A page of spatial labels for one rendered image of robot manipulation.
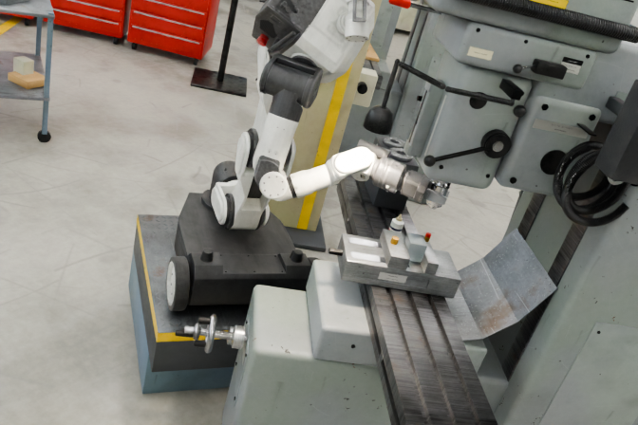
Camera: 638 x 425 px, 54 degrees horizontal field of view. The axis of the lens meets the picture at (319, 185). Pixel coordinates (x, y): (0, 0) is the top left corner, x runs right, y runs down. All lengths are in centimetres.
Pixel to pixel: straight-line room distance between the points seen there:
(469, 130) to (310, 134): 200
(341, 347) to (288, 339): 17
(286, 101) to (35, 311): 169
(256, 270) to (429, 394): 100
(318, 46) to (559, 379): 118
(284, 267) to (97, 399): 87
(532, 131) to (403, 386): 70
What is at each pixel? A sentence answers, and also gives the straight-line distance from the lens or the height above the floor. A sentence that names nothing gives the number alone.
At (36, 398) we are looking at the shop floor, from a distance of 266.
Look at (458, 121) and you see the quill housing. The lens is 160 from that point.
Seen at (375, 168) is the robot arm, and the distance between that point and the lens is 178.
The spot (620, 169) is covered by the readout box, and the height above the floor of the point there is 154.
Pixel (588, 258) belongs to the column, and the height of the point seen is 123.
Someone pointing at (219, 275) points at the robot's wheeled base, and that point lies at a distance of 232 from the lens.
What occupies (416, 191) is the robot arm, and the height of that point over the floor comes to 125.
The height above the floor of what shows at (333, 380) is 65.
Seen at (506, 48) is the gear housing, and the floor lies 169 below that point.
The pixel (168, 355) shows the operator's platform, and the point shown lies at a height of 29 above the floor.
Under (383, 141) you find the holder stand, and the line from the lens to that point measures 235.
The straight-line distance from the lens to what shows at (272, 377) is 190.
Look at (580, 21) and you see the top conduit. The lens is 155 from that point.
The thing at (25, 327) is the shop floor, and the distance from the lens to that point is 294.
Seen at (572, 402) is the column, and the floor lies 75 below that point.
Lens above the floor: 195
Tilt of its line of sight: 26 degrees down
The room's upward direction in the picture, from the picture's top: 16 degrees clockwise
